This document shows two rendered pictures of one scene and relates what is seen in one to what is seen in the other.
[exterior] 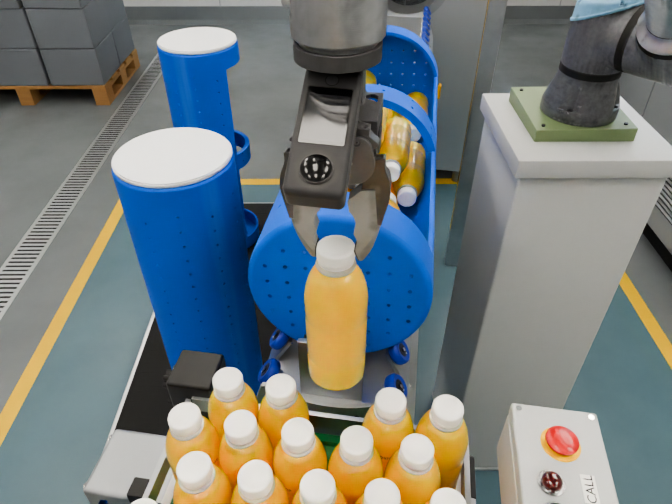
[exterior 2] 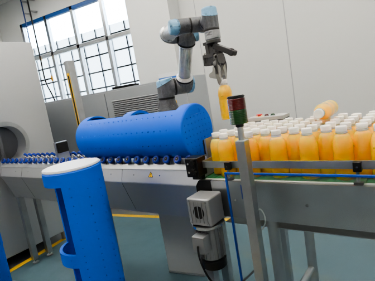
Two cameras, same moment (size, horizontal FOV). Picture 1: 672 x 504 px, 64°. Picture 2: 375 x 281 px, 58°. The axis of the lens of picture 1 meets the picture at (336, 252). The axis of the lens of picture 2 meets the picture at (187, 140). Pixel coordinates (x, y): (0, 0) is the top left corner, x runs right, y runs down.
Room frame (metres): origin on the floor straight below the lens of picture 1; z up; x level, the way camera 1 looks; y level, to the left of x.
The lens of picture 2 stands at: (-0.20, 1.55, 1.31)
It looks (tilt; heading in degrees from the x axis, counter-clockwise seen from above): 8 degrees down; 299
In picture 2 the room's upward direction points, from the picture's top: 10 degrees counter-clockwise
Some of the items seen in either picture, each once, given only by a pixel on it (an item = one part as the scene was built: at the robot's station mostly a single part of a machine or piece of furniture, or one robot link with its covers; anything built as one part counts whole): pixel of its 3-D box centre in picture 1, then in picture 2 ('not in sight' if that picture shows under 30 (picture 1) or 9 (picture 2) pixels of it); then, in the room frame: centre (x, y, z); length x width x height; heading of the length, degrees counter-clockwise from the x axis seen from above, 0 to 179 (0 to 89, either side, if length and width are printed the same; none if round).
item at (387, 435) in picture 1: (386, 445); not in sight; (0.40, -0.07, 0.99); 0.07 x 0.07 x 0.19
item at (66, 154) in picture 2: not in sight; (62, 151); (1.85, -0.20, 1.00); 0.10 x 0.04 x 0.15; 81
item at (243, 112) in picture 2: not in sight; (238, 116); (0.21, 0.42, 1.18); 0.06 x 0.06 x 0.05
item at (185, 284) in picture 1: (202, 291); (89, 247); (1.13, 0.39, 0.59); 0.28 x 0.28 x 0.88
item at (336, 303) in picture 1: (336, 319); (226, 101); (0.42, 0.00, 1.22); 0.07 x 0.07 x 0.19
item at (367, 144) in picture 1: (339, 108); (214, 53); (0.44, 0.00, 1.46); 0.09 x 0.08 x 0.12; 171
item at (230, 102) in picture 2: not in sight; (236, 103); (0.21, 0.42, 1.23); 0.06 x 0.06 x 0.04
